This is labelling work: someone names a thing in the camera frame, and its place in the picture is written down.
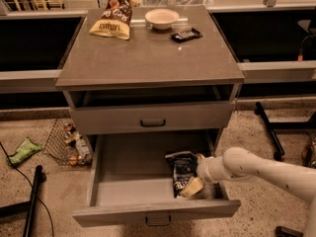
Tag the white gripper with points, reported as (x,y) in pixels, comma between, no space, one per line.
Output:
(203,170)

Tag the blue chip bag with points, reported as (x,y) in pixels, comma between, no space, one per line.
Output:
(184,166)

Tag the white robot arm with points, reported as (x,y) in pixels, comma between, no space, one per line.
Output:
(238,164)

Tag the closed grey upper drawer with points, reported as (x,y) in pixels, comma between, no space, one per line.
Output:
(147,118)

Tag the open grey lower drawer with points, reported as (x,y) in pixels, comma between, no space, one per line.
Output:
(131,182)

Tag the grey drawer cabinet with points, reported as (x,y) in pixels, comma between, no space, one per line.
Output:
(150,68)

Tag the brown yellow chip bag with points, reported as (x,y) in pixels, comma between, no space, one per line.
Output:
(115,20)

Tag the green snack bag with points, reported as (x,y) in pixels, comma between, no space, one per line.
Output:
(23,152)

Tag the black object bottom right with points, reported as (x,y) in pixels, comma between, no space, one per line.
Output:
(282,231)

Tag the dark basket right edge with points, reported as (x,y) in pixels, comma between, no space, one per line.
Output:
(308,155)

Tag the black candy bar packet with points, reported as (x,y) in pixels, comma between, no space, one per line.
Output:
(186,35)

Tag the white bowl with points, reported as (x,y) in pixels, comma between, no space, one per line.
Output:
(161,19)

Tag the black stand leg left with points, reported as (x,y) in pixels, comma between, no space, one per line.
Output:
(27,207)

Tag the wire basket with snacks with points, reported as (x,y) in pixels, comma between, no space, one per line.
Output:
(66,146)

